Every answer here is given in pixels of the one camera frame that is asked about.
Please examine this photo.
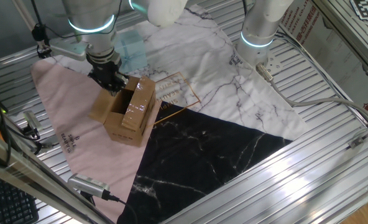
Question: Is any silver exterior camera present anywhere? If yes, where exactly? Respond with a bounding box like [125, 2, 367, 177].
[67, 173, 111, 200]

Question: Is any light blue gift box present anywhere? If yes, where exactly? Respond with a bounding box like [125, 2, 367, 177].
[114, 29, 149, 75]

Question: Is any black exterior camera cable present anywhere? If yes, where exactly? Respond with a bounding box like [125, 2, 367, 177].
[104, 191, 139, 224]

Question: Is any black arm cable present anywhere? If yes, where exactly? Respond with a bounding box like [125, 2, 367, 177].
[30, 0, 122, 47]

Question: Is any metal corner bracket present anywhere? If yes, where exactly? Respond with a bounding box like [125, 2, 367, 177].
[347, 119, 368, 149]

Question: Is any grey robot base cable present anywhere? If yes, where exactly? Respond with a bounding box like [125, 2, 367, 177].
[255, 63, 368, 126]

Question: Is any brown cardboard box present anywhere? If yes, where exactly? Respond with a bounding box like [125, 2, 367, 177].
[88, 75, 157, 148]

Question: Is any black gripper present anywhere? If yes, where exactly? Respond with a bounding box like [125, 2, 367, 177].
[87, 55, 131, 96]

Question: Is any marble pink black tablecloth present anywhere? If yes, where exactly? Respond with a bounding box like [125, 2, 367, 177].
[30, 4, 309, 224]

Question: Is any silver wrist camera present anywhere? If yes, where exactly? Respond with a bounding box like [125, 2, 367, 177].
[47, 39, 90, 62]

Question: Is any grey tripod pole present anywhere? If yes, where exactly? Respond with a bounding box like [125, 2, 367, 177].
[11, 0, 53, 59]

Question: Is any small white camera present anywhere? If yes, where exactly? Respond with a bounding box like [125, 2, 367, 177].
[22, 110, 44, 133]

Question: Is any printed cardboard sheet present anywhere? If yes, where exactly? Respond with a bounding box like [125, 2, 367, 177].
[278, 0, 368, 123]

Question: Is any black keyboard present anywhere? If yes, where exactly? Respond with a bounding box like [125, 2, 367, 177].
[0, 174, 40, 224]

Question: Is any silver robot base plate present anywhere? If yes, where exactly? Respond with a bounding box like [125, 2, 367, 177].
[263, 55, 285, 77]

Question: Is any aluminium frame beam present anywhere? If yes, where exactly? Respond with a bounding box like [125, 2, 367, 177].
[0, 127, 112, 224]

